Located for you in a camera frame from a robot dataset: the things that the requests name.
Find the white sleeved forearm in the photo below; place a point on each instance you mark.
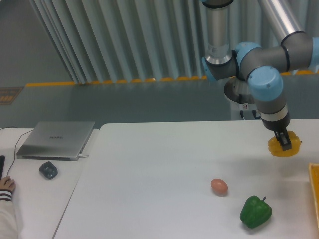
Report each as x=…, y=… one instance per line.
x=8, y=223

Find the silver laptop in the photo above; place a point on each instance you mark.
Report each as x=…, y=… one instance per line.
x=60, y=140

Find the person's hand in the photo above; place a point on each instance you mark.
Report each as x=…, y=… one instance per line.
x=7, y=184

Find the brown egg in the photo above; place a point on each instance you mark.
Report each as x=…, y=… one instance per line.
x=219, y=186

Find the yellow basket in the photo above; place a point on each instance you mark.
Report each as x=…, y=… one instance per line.
x=313, y=169

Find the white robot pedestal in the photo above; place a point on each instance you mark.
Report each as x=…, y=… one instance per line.
x=242, y=105

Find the green bell pepper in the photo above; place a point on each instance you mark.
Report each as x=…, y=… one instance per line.
x=255, y=212

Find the yellow bell pepper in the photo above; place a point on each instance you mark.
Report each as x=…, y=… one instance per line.
x=276, y=150

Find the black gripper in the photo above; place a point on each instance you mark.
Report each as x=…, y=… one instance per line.
x=276, y=127

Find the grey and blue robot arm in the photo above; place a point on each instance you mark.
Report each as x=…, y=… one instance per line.
x=261, y=68

